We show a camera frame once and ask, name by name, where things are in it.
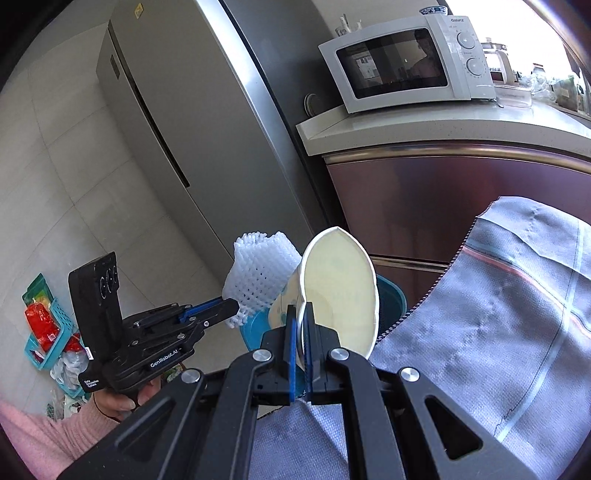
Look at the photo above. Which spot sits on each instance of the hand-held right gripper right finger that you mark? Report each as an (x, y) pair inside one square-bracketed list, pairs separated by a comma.
[(310, 364)]

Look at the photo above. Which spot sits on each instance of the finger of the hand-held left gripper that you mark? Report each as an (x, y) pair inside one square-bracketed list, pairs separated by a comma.
[(203, 308), (221, 313)]

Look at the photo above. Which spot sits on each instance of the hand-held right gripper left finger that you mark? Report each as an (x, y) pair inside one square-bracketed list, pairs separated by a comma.
[(291, 360)]

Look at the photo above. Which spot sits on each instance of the white foam fruit net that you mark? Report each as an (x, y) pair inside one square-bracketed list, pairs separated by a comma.
[(258, 272)]

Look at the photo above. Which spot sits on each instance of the cream paper cup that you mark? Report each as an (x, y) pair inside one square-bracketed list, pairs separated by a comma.
[(339, 286)]

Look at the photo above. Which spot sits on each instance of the teal trash bin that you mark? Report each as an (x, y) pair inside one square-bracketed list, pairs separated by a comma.
[(392, 300)]

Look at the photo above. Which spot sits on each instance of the person's left forearm pink sleeve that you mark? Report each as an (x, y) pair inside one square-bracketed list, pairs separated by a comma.
[(51, 438)]

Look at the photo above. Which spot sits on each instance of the person's left hand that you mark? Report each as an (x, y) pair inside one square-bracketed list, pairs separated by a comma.
[(121, 402)]

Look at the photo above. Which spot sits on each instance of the white plastic bags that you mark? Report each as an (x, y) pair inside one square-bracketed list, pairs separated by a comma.
[(69, 371)]

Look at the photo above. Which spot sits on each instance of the teal plastic basket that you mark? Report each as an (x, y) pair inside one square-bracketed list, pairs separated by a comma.
[(62, 323)]

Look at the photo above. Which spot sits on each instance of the red packet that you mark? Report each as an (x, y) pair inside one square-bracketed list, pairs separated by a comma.
[(42, 327)]

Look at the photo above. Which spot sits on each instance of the green packet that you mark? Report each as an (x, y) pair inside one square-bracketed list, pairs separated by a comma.
[(36, 288)]

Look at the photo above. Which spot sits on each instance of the grey striped cloth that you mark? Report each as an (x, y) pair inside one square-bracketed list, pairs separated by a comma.
[(498, 323)]

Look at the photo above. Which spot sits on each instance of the silver refrigerator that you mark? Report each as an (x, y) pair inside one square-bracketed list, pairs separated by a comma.
[(194, 115)]

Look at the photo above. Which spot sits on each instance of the maroon kitchen counter cabinet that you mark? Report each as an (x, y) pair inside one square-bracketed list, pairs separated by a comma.
[(415, 198)]

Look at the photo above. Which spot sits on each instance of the white microwave oven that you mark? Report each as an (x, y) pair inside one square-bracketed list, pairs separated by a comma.
[(397, 64)]

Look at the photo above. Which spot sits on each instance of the clear plastic tray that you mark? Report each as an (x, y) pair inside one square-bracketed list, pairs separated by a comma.
[(512, 94)]

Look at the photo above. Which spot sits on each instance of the glass kettle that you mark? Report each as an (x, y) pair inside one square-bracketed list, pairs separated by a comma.
[(498, 60)]

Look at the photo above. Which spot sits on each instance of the blue and white bowl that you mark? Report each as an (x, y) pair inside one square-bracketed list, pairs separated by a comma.
[(431, 10)]

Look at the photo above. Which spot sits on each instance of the jars on counter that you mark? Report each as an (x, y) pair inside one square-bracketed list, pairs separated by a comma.
[(554, 87)]

